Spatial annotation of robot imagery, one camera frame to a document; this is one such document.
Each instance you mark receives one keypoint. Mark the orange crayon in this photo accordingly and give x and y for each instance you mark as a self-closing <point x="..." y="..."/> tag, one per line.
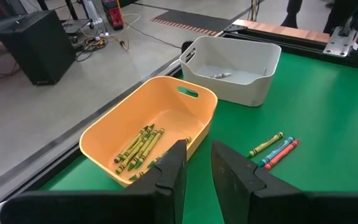
<point x="281" y="154"/>

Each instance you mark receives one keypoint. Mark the yellow-green crayon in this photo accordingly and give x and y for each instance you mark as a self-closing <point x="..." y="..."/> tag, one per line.
<point x="132" y="144"/>
<point x="266" y="144"/>
<point x="155" y="160"/>
<point x="150" y="147"/>
<point x="143" y="150"/>
<point x="187" y="140"/>
<point x="136" y="176"/>

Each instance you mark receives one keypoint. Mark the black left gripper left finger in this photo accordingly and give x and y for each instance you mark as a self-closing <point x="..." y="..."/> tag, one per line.
<point x="169" y="180"/>

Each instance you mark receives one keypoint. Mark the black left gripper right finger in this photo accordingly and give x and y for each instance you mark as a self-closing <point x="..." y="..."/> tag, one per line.
<point x="232" y="180"/>

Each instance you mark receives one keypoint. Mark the person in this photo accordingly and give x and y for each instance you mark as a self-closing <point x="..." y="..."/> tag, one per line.
<point x="337" y="14"/>
<point x="292" y="12"/>

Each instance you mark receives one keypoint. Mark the black striped floor mat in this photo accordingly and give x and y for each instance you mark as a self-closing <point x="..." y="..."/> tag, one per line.
<point x="191" y="21"/>

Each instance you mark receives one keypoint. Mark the yellow plastic bin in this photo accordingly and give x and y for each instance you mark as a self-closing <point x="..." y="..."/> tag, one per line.
<point x="166" y="102"/>

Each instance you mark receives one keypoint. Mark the red floor device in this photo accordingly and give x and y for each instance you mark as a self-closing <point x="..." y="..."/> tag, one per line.
<point x="113" y="14"/>

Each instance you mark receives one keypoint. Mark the pile of green crayons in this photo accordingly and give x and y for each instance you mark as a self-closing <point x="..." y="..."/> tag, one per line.
<point x="135" y="148"/>

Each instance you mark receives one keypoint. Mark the black floor cabinet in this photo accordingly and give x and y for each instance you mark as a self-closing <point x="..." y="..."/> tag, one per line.
<point x="39" y="46"/>

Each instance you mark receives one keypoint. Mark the white crayon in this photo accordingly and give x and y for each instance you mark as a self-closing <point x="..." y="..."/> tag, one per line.
<point x="221" y="75"/>

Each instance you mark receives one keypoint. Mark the blue crayon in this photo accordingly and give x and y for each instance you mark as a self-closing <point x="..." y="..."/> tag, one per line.
<point x="277" y="151"/>

